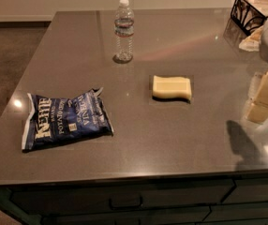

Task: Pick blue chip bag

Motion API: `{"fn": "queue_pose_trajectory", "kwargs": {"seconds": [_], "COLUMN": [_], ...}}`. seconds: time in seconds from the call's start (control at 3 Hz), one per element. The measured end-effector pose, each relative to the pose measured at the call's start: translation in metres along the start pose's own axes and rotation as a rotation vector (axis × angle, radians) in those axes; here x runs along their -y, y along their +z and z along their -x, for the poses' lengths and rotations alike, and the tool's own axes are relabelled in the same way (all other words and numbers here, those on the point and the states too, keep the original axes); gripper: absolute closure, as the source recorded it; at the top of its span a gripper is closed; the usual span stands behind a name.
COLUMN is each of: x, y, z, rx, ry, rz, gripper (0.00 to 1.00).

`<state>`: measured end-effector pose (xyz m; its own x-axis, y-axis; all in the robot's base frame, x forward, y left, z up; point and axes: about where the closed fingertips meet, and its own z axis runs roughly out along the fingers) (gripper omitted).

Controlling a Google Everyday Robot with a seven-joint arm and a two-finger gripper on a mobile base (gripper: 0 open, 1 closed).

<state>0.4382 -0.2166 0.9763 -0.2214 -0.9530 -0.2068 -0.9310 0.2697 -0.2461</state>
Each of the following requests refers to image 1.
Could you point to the black wire napkin holder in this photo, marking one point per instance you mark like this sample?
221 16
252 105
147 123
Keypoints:
246 16

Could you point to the black drawer handle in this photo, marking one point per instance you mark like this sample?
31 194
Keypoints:
123 203

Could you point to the yellow sponge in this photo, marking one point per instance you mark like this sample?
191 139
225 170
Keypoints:
172 87

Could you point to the clear plastic water bottle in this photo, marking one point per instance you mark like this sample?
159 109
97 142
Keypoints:
124 32

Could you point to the blue kettle chip bag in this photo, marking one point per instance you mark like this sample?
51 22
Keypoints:
53 121

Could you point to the dark cabinet drawer front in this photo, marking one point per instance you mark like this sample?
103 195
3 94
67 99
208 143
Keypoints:
88 200

